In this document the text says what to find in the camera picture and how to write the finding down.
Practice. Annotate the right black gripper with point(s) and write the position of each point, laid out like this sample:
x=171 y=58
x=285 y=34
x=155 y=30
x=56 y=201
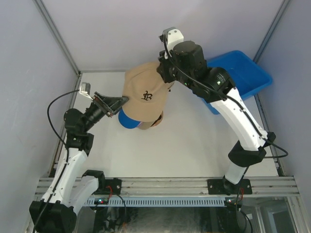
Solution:
x=164 y=62

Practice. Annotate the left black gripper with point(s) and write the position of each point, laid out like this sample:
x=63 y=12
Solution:
x=110 y=106

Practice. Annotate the blue baseball cap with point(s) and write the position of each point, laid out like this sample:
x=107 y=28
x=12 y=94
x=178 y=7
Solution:
x=126 y=121

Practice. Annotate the tan baseball cap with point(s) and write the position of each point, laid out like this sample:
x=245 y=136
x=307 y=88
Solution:
x=147 y=92
x=146 y=125

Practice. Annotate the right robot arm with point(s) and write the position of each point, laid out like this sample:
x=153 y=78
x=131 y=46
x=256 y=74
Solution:
x=185 y=63

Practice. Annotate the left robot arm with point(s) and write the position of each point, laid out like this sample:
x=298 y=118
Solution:
x=58 y=209

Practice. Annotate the wooden hat stand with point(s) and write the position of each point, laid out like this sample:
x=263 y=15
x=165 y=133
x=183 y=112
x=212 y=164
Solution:
x=158 y=121

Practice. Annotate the blue plastic bin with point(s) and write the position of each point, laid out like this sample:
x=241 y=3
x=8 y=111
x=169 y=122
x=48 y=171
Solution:
x=249 y=78

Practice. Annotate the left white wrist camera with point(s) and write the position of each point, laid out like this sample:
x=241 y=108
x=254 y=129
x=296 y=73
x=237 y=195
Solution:
x=84 y=90

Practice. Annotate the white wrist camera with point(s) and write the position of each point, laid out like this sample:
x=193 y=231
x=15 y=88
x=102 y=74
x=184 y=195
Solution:
x=171 y=37
x=84 y=90

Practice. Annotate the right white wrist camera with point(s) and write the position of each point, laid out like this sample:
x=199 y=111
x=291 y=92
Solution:
x=171 y=37

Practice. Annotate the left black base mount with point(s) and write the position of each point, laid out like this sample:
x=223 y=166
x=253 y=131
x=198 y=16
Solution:
x=110 y=186

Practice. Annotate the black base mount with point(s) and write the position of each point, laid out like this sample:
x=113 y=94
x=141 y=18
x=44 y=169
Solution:
x=110 y=186
x=216 y=186

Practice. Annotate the aluminium front rail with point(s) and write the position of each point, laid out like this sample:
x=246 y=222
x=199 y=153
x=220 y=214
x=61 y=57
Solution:
x=197 y=187

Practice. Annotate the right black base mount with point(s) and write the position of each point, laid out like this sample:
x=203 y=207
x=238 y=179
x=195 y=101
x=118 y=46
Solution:
x=216 y=186

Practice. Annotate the perforated cable tray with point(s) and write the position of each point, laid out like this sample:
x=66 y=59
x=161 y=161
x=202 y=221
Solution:
x=156 y=202

